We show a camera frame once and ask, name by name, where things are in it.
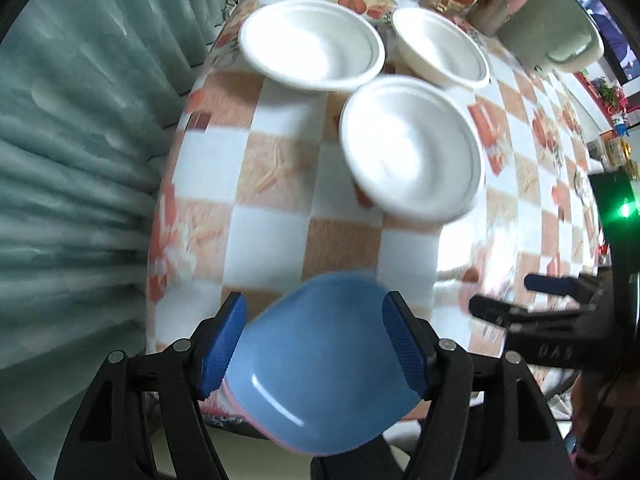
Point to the television screen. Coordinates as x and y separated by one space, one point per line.
612 25

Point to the white paper bowl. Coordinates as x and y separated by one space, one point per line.
310 42
442 47
415 150

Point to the blue bowl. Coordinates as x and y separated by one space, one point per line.
320 360

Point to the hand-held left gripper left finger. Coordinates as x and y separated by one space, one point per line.
222 347

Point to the checkered printed tablecloth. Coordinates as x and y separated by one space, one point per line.
280 160

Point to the yellow box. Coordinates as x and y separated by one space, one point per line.
614 152

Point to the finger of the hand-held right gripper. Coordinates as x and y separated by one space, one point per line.
547 283
492 310

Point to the green curtain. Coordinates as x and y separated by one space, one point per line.
75 160

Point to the grey-green rice cooker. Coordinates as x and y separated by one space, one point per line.
550 30

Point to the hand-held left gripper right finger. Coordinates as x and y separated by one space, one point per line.
404 347

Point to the red flower plant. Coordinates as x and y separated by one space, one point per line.
610 94

